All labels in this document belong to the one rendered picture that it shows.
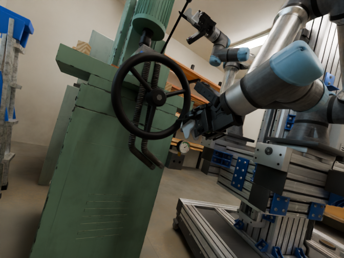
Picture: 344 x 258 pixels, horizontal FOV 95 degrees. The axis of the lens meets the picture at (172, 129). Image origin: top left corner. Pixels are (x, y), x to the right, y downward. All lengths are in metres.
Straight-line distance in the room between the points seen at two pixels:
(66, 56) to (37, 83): 2.46
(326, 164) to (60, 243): 1.09
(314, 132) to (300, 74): 0.56
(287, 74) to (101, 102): 0.58
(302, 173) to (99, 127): 0.81
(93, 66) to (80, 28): 2.65
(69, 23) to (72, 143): 2.80
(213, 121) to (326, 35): 1.03
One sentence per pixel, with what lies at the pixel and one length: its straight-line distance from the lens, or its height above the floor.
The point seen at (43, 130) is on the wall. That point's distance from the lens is 3.14.
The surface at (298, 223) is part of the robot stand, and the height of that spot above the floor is 0.40.
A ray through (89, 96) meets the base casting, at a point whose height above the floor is 0.76.
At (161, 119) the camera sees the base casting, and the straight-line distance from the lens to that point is 0.75.
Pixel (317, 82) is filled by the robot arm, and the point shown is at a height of 0.88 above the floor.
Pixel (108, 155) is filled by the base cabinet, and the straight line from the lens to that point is 0.70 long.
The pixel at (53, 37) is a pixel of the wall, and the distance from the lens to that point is 3.26.
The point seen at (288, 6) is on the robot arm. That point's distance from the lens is 0.72.
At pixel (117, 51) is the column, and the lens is 1.09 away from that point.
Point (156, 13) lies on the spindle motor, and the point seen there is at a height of 1.24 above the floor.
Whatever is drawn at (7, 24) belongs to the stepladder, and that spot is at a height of 1.07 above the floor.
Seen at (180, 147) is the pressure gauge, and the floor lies 0.66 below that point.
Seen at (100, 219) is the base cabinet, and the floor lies 0.28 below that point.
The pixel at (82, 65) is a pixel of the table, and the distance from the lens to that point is 0.69.
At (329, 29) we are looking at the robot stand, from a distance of 1.39.
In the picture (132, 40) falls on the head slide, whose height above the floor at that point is 1.15.
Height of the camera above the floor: 0.71
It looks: 2 degrees up
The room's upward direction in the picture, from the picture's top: 15 degrees clockwise
